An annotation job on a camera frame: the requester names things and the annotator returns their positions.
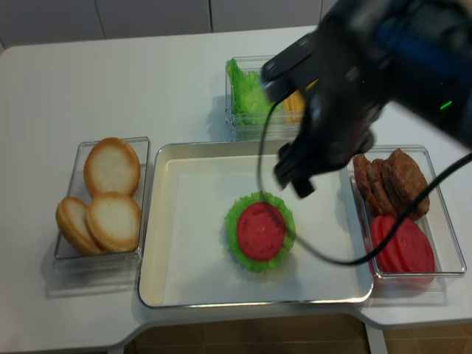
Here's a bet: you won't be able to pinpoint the red tomato slice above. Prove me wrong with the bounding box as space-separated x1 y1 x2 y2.
237 202 285 262

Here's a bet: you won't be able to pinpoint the yellow cheese slices stack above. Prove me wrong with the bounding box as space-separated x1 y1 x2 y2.
282 90 305 123

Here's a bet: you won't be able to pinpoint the left brown meat patty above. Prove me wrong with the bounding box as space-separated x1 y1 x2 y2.
353 153 381 218

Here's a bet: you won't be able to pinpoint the stacked red tomato slices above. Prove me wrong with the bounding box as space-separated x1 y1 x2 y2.
376 218 435 273

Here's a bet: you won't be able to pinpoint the white parchment paper sheet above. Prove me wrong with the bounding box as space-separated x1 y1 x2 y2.
164 172 372 305

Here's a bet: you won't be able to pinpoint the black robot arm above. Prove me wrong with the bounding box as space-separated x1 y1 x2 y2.
262 1 471 198

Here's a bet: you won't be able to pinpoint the black cable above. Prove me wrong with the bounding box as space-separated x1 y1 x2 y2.
256 96 472 266

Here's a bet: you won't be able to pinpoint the clear lettuce cheese container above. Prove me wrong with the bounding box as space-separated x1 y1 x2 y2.
226 56 301 141

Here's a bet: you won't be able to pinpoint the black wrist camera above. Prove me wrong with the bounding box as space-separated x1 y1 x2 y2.
260 32 321 103

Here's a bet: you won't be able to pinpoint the left edge bun half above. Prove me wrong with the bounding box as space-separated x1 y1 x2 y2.
55 197 103 256

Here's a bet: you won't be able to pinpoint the white metal serving tray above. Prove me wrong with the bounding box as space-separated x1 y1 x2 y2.
139 140 373 308

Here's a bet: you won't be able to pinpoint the green lettuce leaf on tray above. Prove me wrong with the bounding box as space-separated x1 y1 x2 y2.
224 192 295 273

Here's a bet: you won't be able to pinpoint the brown meat patty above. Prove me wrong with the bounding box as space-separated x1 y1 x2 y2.
367 159 398 217
381 148 428 216
353 153 381 218

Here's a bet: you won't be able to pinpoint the green lettuce leaves in container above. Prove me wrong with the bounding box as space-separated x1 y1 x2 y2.
226 58 272 114

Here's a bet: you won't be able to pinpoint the front bun half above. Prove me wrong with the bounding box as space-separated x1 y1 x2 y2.
85 192 141 253

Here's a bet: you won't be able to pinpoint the clear patty tomato container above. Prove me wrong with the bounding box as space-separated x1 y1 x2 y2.
347 145 467 287

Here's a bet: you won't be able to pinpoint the top bun half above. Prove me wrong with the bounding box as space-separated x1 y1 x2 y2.
83 137 140 198

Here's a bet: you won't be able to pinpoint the clear bun container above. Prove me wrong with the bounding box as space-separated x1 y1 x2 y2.
55 137 150 261

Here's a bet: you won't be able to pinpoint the middle brown meat patty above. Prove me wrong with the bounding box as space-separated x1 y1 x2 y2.
367 159 398 217

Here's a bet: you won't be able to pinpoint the right brown meat patty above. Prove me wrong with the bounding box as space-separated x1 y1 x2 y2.
381 148 428 216

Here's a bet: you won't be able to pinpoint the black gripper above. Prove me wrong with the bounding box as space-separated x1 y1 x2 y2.
272 21 392 199

